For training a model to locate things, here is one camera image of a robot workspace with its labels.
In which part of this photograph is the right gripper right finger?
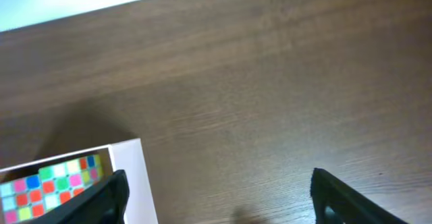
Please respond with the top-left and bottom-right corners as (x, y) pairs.
(310, 168), (406, 224)

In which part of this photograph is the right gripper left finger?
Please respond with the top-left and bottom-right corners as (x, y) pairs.
(30, 169), (130, 224)

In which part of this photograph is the beige open cardboard box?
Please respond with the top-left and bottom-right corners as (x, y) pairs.
(1, 138), (158, 224)

